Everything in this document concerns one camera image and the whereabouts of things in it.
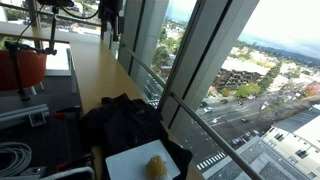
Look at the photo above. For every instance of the black zip jersey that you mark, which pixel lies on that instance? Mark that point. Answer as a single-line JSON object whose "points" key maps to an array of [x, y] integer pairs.
{"points": [[120, 124]]}

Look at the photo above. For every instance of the metal window handrail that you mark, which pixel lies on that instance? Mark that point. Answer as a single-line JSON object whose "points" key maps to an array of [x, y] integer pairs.
{"points": [[212, 133]]}

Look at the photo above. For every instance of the aluminium extrusion bar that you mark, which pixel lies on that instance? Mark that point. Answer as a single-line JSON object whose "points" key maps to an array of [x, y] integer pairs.
{"points": [[35, 115]]}

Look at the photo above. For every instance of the orange chair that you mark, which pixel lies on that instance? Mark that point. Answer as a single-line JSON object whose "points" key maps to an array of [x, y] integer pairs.
{"points": [[32, 67]]}

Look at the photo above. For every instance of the red handled black clamp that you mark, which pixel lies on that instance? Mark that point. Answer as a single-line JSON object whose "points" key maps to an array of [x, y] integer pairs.
{"points": [[64, 112]]}

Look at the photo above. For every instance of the red handled clamp front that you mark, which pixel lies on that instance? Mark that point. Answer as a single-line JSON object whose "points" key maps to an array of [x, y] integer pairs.
{"points": [[79, 162]]}

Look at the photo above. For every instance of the black camera tripod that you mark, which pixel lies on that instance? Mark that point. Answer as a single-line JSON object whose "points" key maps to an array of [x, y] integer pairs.
{"points": [[16, 47]]}

